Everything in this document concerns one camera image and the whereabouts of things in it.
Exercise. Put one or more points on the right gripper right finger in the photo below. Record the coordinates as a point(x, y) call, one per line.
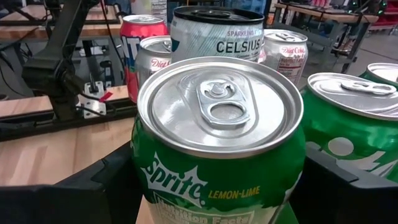
point(342, 202)

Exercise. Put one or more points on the red Fanta can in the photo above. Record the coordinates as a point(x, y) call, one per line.
point(133, 34)

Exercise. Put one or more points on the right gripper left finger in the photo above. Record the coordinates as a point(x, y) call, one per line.
point(62, 202)

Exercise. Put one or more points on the wooden workbench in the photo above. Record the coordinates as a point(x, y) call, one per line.
point(326, 15)
point(18, 31)

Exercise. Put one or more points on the grey metal mounting plate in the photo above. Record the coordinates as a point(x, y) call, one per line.
point(93, 107)

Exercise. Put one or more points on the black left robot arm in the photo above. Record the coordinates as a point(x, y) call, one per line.
point(56, 71)

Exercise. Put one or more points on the white Celsius Arctic Vibe can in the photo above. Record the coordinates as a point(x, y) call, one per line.
point(217, 40)

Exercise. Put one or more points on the pink silver can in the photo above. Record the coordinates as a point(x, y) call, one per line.
point(289, 59)

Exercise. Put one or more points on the silver white can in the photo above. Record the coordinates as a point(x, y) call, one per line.
point(152, 59)

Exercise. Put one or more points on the green Sprite can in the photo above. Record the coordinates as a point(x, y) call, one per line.
point(384, 73)
point(342, 130)
point(217, 174)

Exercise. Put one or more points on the red tape tag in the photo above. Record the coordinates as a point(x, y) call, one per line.
point(106, 96)

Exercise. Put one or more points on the red storage bin rack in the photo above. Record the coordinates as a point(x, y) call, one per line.
point(385, 20)

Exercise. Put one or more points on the black aluminium table frame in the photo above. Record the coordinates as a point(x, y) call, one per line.
point(46, 124)

